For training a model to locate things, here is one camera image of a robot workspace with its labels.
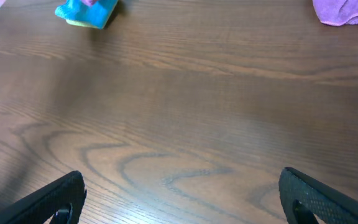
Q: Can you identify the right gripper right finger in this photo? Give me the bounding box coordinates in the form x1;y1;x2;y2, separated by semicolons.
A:
278;167;358;224

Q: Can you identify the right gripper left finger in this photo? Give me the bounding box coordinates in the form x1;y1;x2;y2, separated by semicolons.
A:
0;170;87;224

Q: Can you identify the purple cloth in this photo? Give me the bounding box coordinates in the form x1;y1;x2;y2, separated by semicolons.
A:
313;0;358;26
81;0;99;7

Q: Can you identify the yellow-green cloth under blue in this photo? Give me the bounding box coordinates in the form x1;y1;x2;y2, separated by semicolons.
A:
66;19;103;29

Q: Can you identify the folded blue cloth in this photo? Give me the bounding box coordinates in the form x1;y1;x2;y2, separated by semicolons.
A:
55;0;118;28

